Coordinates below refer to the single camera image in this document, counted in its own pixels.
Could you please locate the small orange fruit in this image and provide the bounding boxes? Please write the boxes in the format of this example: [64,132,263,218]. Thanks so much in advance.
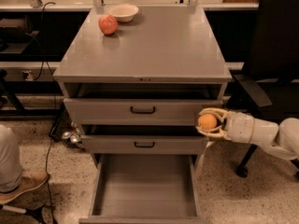
[198,114,217,130]

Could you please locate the grey drawer cabinet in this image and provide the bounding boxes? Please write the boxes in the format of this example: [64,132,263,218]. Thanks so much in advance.
[52,4,233,170]

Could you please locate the black tripod leg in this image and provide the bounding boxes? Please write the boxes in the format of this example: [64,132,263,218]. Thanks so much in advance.
[0,204,51,224]

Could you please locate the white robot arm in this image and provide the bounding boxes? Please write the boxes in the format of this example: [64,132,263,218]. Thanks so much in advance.
[195,107,299,161]

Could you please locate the tan shoe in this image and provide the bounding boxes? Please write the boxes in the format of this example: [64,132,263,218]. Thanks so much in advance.
[0,171,49,204]

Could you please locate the red apple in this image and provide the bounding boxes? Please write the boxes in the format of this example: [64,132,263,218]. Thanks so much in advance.
[98,15,119,35]

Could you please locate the top grey drawer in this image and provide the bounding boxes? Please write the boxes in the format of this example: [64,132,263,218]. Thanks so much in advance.
[64,98,222,126]

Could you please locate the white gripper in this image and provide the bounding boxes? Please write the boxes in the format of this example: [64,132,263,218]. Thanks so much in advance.
[196,107,278,145]

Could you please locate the wall power outlet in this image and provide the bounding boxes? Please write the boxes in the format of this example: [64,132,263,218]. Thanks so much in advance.
[22,70,35,81]

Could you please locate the black office chair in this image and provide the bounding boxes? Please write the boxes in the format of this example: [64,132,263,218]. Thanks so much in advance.
[226,0,299,177]

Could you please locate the person leg grey trousers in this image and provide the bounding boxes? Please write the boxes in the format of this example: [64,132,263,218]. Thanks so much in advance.
[0,125,22,193]

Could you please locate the middle grey drawer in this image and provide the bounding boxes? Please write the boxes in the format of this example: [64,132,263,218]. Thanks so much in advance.
[82,135,207,155]

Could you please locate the white bowl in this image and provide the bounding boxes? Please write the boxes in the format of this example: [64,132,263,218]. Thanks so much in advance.
[107,4,139,22]

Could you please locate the bottom open grey drawer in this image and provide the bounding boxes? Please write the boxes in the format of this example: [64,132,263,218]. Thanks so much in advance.
[78,154,208,224]

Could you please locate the black power cable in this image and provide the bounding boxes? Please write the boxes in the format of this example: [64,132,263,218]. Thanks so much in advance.
[24,1,59,224]

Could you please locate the silver cans on floor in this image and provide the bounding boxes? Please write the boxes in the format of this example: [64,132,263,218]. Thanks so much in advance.
[62,122,81,145]

